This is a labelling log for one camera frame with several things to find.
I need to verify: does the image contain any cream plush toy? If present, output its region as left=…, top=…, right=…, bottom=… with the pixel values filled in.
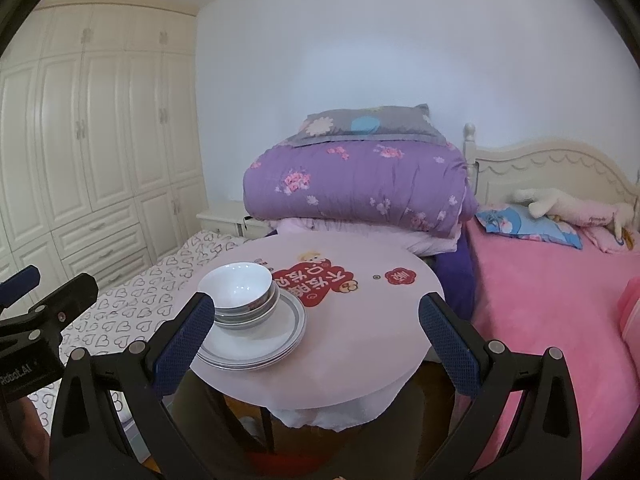
left=512, top=187, right=636, bottom=251

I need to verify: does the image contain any heart-print bed sheet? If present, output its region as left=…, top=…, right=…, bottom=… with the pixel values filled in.
left=27, top=230, right=251, bottom=431

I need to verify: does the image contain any blue printed pillow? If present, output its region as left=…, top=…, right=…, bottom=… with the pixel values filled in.
left=475, top=205, right=583, bottom=250

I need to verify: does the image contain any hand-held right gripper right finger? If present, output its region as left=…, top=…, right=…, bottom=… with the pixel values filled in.
left=419, top=292, right=598, bottom=480

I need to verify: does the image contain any purple floral quilt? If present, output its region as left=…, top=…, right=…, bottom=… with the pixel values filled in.
left=242, top=137, right=478, bottom=238

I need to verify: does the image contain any dark purple cloth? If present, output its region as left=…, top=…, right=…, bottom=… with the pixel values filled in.
left=432, top=232, right=476, bottom=321

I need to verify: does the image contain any dark table frame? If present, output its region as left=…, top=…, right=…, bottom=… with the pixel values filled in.
left=210, top=385, right=277, bottom=456

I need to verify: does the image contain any white bowl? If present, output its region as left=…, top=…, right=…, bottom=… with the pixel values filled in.
left=214, top=285, right=278, bottom=320
left=197, top=261, right=275, bottom=311
left=214, top=292, right=282, bottom=332

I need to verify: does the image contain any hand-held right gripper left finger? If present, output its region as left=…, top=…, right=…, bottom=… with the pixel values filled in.
left=49, top=292, right=215, bottom=480

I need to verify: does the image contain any cream wardrobe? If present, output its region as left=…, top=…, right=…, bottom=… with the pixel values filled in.
left=0, top=2, right=206, bottom=301

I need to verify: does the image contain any round pink table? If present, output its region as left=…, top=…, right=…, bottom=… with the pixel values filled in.
left=187, top=239, right=445, bottom=431

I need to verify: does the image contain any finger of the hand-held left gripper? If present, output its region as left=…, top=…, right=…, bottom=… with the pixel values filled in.
left=0, top=265, right=42, bottom=311
left=30, top=273, right=98, bottom=331

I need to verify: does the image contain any folded pale pink blanket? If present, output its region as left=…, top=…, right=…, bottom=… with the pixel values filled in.
left=267, top=217, right=461, bottom=256

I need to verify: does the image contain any pink bed blanket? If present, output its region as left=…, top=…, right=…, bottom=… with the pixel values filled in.
left=465, top=220, right=640, bottom=480

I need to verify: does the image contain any cream bed headboard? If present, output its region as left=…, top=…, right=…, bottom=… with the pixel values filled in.
left=462, top=122, right=640, bottom=211

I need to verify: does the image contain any white plate with grey rim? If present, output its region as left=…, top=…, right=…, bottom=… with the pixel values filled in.
left=197, top=310, right=307, bottom=367
left=199, top=291, right=307, bottom=361
left=196, top=320, right=306, bottom=372

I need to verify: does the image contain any cream nightstand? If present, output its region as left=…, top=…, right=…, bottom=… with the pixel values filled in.
left=196, top=201, right=271, bottom=241

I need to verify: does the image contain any person's left hand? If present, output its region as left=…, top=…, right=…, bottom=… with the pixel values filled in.
left=0, top=400, right=51, bottom=480

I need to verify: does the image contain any grey floral pillow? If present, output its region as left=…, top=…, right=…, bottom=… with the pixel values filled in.
left=292, top=104, right=448, bottom=148

